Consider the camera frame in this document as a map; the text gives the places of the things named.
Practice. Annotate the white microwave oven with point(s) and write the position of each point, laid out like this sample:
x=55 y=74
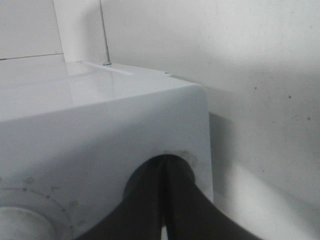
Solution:
x=72 y=133

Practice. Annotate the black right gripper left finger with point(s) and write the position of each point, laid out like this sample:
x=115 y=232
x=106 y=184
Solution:
x=139 y=216

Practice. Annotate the white timer knob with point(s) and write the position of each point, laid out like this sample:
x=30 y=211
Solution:
x=23 y=224

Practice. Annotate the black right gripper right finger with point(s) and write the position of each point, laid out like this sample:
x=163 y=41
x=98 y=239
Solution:
x=190 y=215

